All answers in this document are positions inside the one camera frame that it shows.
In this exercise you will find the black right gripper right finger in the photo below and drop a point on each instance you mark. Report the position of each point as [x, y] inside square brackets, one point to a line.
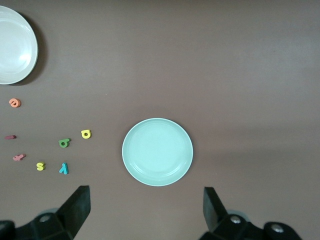
[225, 227]

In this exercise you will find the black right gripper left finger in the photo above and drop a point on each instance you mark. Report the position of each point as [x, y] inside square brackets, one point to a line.
[62, 225]

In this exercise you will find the teal letter y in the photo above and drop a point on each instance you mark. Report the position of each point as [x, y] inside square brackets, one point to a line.
[64, 170]

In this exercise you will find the green letter b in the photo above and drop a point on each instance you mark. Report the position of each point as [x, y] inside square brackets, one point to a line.
[65, 142]

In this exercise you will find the yellow letter a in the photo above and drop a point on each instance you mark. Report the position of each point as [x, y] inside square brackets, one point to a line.
[88, 136]

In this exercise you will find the yellow letter s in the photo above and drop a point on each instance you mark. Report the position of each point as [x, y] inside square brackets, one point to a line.
[40, 166]

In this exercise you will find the pink letter f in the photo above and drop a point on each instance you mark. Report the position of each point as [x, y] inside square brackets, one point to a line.
[18, 157]

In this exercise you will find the light green plate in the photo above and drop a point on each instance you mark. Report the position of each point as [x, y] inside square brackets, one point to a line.
[157, 152]

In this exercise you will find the dark red letter i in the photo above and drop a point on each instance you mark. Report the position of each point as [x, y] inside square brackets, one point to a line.
[10, 137]

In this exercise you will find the orange letter e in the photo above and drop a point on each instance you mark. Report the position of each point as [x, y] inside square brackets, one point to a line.
[17, 104]

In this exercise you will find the off-white plate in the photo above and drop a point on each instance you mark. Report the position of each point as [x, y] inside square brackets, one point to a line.
[15, 45]

